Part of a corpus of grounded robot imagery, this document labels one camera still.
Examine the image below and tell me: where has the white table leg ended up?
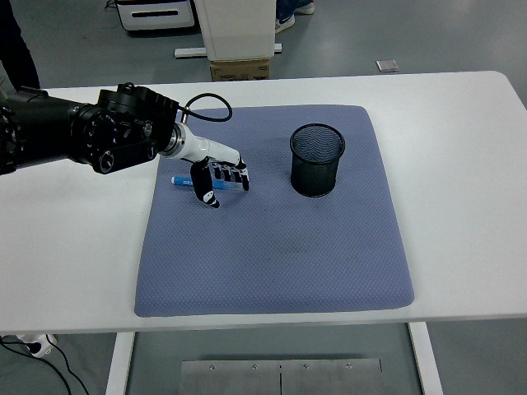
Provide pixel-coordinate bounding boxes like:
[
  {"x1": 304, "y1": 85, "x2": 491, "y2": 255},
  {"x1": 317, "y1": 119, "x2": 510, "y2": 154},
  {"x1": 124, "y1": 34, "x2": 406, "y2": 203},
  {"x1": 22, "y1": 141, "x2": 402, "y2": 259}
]
[
  {"x1": 105, "y1": 332, "x2": 136, "y2": 395},
  {"x1": 407, "y1": 323, "x2": 445, "y2": 395}
]

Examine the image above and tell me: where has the person in dark trousers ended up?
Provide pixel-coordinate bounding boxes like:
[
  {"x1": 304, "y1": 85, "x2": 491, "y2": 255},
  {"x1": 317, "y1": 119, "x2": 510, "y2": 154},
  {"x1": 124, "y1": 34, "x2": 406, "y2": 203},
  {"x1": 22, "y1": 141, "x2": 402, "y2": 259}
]
[{"x1": 0, "y1": 0, "x2": 41, "y2": 90}]

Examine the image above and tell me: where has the black mesh pen holder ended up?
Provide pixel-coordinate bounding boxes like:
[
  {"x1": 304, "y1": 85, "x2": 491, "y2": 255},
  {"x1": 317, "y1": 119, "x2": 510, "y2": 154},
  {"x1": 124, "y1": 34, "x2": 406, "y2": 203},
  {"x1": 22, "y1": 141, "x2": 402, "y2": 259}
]
[{"x1": 289, "y1": 123, "x2": 347, "y2": 198}]

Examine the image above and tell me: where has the black floor cable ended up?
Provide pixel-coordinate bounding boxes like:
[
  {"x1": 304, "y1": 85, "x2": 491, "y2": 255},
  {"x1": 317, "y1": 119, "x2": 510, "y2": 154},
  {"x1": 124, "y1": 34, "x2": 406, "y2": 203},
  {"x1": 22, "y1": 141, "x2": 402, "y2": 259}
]
[{"x1": 0, "y1": 335, "x2": 90, "y2": 395}]

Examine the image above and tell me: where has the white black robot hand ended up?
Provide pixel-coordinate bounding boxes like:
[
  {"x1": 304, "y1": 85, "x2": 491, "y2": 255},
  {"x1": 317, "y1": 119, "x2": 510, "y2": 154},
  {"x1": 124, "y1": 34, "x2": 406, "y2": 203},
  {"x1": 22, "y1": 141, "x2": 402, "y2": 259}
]
[{"x1": 180, "y1": 125, "x2": 251, "y2": 209}]

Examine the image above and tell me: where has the grey metal plate with screws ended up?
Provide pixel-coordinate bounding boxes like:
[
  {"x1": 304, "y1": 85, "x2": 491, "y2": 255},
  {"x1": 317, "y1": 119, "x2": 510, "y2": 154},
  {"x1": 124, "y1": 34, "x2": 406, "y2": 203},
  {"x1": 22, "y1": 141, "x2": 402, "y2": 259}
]
[{"x1": 180, "y1": 358, "x2": 383, "y2": 395}]

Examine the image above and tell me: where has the brown cardboard box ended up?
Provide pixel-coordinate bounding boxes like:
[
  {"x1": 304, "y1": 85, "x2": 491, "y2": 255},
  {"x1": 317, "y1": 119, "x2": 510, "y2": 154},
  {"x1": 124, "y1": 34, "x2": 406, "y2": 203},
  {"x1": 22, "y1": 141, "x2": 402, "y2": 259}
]
[{"x1": 209, "y1": 58, "x2": 272, "y2": 82}]

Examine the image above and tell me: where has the person in blue jeans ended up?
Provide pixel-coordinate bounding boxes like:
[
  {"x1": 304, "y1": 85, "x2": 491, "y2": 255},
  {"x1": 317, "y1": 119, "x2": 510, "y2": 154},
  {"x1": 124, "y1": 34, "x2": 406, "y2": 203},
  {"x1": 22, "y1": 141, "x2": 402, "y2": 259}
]
[{"x1": 274, "y1": 0, "x2": 316, "y2": 35}]

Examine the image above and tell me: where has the blue marker pen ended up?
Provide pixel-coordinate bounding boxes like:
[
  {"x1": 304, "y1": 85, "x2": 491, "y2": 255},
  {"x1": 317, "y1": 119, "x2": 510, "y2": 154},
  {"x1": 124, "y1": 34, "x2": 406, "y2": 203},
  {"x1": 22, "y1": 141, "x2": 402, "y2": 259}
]
[{"x1": 170, "y1": 174, "x2": 245, "y2": 193}]

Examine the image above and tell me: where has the white pedestal cabinet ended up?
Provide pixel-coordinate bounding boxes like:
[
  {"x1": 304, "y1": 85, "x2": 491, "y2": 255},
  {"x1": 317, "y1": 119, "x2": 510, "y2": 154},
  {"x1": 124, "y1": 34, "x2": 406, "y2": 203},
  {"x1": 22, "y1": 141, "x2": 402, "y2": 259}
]
[{"x1": 174, "y1": 0, "x2": 284, "y2": 62}]

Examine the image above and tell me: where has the blue-grey textured mat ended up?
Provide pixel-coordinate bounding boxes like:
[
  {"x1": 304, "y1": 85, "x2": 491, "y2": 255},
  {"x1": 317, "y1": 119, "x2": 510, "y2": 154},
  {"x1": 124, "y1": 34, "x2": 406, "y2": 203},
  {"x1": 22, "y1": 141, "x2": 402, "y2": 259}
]
[{"x1": 133, "y1": 105, "x2": 416, "y2": 318}]

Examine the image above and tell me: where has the white power strip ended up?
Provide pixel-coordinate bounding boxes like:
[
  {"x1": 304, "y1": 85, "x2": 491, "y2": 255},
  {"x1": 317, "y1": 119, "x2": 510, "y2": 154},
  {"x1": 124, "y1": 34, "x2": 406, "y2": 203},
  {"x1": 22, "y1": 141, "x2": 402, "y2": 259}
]
[{"x1": 16, "y1": 332, "x2": 58, "y2": 358}]

